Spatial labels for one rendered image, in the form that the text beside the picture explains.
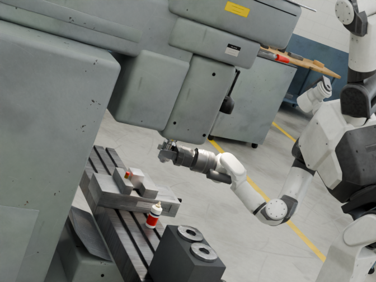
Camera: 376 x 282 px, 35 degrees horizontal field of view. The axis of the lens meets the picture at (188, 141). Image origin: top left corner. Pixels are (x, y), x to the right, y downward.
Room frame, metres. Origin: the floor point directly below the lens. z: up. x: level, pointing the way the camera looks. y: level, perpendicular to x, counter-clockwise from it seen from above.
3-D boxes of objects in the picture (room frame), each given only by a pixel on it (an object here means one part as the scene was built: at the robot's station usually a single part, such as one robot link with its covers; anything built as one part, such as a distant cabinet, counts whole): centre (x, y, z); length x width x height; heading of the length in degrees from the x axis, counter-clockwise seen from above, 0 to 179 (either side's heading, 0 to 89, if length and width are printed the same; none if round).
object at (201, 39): (2.03, 0.10, 1.68); 0.34 x 0.24 x 0.10; 122
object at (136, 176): (2.19, 0.14, 1.03); 0.06 x 0.05 x 0.06; 30
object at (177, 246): (1.70, -0.15, 1.02); 0.22 x 0.12 x 0.20; 33
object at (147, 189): (2.21, 0.09, 1.01); 0.15 x 0.06 x 0.04; 30
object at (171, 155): (2.02, 0.05, 1.23); 0.06 x 0.02 x 0.03; 108
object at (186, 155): (2.08, -0.03, 1.23); 0.13 x 0.12 x 0.10; 18
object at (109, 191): (2.20, 0.12, 0.97); 0.35 x 0.15 x 0.11; 120
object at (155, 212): (2.07, 0.01, 0.97); 0.04 x 0.04 x 0.11
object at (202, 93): (2.05, 0.06, 1.47); 0.21 x 0.19 x 0.32; 32
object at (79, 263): (2.05, 0.06, 0.78); 0.50 x 0.35 x 0.12; 122
